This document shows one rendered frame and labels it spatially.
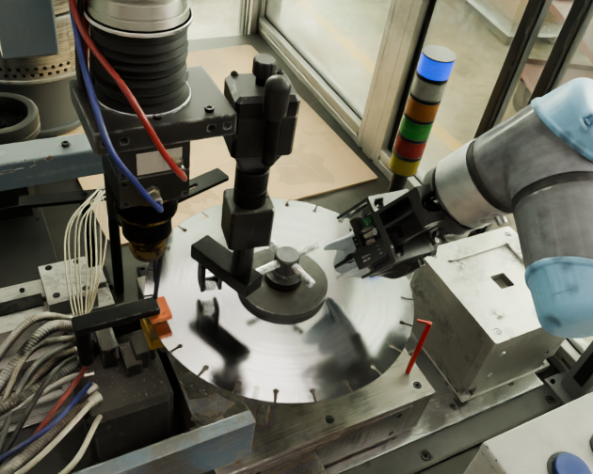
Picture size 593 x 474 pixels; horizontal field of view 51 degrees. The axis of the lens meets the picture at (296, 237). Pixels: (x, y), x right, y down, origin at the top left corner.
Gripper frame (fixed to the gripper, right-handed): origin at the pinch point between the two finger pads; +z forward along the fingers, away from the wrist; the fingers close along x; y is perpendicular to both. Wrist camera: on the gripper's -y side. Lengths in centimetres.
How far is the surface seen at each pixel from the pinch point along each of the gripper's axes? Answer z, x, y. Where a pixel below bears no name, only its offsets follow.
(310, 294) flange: 3.1, 2.1, 4.6
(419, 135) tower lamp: -3.2, -14.1, -19.8
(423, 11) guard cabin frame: 1, -39, -42
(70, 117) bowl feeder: 54, -52, 3
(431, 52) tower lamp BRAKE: -11.8, -21.9, -17.7
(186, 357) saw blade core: 7.0, 4.1, 20.6
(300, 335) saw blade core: 2.9, 6.2, 8.3
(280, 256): 1.7, -3.1, 7.8
